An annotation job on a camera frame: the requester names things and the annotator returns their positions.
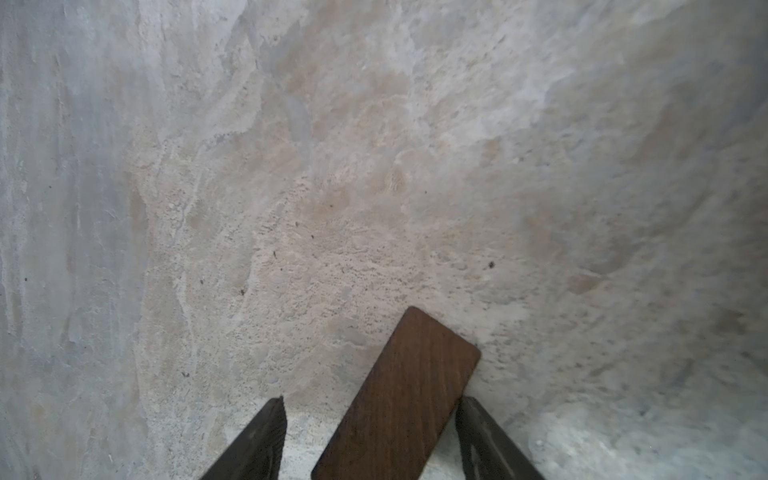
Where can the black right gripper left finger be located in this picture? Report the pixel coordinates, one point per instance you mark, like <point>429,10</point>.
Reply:
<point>256,453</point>

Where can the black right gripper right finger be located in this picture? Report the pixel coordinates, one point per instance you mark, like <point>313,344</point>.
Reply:
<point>487,452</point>

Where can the dark brown block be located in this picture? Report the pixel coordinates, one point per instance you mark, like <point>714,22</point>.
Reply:
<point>395,420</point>

